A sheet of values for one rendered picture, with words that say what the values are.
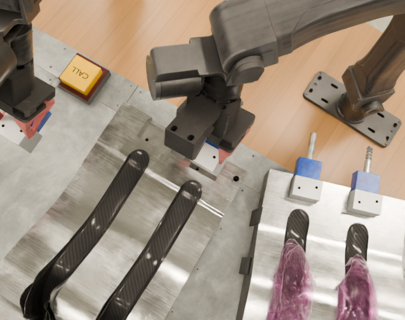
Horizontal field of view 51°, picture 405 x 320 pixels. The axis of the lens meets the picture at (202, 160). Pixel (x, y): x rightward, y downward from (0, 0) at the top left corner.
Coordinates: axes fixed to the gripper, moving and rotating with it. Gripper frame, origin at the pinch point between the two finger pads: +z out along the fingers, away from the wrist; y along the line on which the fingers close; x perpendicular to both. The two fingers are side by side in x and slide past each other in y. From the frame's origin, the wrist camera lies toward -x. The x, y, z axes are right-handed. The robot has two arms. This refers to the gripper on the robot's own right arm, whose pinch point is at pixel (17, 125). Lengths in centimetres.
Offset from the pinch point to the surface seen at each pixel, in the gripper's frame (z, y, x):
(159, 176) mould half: 2.9, 23.3, 7.6
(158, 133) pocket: 1.9, 18.3, 15.2
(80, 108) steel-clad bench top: 8.5, 0.5, 16.4
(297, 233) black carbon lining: 4, 49, 13
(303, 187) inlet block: -1.7, 45.9, 17.8
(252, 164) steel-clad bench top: 4.9, 36.2, 23.0
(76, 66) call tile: 2.3, -3.6, 20.3
